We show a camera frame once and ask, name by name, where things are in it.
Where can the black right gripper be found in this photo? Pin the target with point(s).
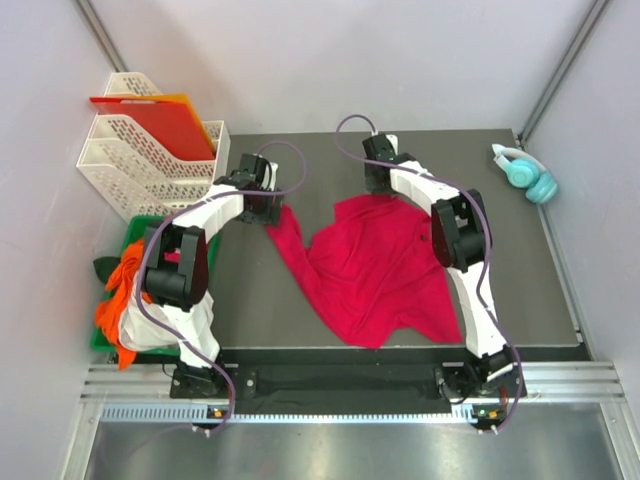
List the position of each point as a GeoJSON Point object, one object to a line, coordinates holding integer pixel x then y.
{"type": "Point", "coordinates": [370, 180]}

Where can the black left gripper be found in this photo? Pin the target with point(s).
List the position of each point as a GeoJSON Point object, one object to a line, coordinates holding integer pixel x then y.
{"type": "Point", "coordinates": [268, 216]}

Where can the red t-shirt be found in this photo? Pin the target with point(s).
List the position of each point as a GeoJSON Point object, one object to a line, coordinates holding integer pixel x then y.
{"type": "Point", "coordinates": [172, 256]}
{"type": "Point", "coordinates": [371, 272]}

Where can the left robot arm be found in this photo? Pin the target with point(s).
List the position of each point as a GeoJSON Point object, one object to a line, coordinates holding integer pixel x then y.
{"type": "Point", "coordinates": [174, 280]}

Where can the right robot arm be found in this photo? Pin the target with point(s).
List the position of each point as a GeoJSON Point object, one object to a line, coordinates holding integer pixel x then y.
{"type": "Point", "coordinates": [461, 242]}

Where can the red orange folder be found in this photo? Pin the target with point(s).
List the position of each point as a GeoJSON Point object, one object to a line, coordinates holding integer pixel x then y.
{"type": "Point", "coordinates": [169, 119]}

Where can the white perforated file rack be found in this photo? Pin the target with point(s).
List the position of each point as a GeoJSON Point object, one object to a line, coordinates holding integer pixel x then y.
{"type": "Point", "coordinates": [137, 175]}

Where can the red t-shirt in bin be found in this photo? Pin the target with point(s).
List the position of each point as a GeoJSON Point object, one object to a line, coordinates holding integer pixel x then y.
{"type": "Point", "coordinates": [172, 256]}

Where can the green plastic bin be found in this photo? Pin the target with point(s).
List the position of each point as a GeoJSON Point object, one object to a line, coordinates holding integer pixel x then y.
{"type": "Point", "coordinates": [188, 353]}

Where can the teal white headphones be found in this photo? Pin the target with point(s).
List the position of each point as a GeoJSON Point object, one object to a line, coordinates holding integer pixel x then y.
{"type": "Point", "coordinates": [525, 172]}

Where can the orange t-shirt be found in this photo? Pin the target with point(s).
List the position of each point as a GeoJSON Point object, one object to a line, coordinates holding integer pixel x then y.
{"type": "Point", "coordinates": [120, 287]}

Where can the dark green cloth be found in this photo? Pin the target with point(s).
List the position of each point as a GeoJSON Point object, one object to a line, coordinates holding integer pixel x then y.
{"type": "Point", "coordinates": [104, 267]}

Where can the white t-shirt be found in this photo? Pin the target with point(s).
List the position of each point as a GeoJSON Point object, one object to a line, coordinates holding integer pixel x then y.
{"type": "Point", "coordinates": [136, 332]}

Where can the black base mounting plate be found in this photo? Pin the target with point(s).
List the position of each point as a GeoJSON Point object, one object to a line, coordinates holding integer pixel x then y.
{"type": "Point", "coordinates": [345, 380]}

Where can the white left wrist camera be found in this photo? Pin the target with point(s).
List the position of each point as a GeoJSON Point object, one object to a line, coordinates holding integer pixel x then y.
{"type": "Point", "coordinates": [272, 171]}

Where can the slotted cable duct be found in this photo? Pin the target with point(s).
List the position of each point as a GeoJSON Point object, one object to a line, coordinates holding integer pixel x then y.
{"type": "Point", "coordinates": [209, 414]}

